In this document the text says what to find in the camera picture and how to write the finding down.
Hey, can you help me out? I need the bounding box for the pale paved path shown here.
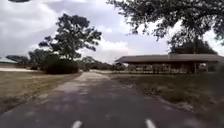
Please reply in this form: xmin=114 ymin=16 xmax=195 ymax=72
xmin=0 ymin=71 xmax=224 ymax=128

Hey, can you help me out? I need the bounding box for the large tree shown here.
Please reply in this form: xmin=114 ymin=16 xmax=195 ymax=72
xmin=37 ymin=13 xmax=103 ymax=63

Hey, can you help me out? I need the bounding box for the round dark bush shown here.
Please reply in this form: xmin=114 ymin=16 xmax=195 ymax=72
xmin=42 ymin=54 xmax=80 ymax=75

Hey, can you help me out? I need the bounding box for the open shelter with flat roof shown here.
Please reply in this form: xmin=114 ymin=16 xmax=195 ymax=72
xmin=114 ymin=53 xmax=224 ymax=75

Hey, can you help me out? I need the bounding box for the dry grass field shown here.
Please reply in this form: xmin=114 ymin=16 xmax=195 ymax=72
xmin=107 ymin=71 xmax=224 ymax=125

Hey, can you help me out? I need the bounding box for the row of trees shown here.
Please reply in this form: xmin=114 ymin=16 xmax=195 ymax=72
xmin=5 ymin=48 xmax=117 ymax=72

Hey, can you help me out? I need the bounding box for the dry grass verge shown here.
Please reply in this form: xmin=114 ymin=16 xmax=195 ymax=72
xmin=0 ymin=70 xmax=83 ymax=115

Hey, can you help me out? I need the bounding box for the overhanging tree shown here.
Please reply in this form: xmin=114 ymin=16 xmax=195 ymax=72
xmin=106 ymin=0 xmax=224 ymax=56

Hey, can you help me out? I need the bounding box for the pale road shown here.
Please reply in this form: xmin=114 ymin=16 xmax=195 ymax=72
xmin=0 ymin=67 xmax=44 ymax=73

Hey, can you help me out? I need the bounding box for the building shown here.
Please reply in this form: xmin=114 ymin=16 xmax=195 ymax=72
xmin=0 ymin=57 xmax=20 ymax=69

